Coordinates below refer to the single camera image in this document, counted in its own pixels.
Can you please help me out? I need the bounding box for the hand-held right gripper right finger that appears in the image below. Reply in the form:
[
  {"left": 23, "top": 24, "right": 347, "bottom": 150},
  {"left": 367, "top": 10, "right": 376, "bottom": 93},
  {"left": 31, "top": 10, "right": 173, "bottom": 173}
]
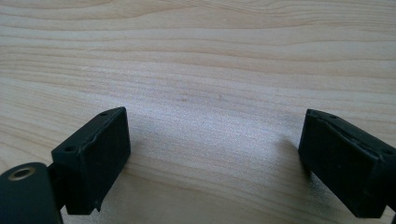
[{"left": 298, "top": 108, "right": 396, "bottom": 219}]

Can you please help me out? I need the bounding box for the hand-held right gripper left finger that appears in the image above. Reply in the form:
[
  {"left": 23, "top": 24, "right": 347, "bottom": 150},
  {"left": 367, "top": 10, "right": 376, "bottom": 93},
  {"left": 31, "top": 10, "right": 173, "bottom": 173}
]
[{"left": 49, "top": 106, "right": 132, "bottom": 216}]

